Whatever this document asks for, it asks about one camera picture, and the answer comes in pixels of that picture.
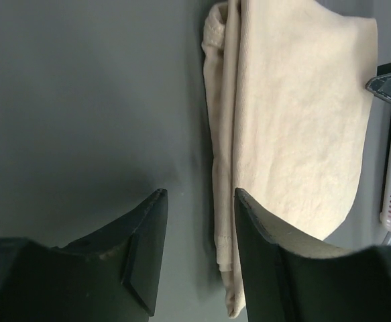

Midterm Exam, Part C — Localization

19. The beige t shirt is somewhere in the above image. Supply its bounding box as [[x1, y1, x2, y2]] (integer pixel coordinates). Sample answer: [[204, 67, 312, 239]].
[[201, 1, 378, 318]]

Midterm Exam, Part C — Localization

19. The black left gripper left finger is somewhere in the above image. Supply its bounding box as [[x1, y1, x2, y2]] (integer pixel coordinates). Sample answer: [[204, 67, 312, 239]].
[[0, 189, 168, 321]]

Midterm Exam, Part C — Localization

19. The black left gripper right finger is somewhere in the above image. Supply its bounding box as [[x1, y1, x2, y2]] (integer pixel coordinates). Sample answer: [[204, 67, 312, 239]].
[[234, 189, 391, 321]]

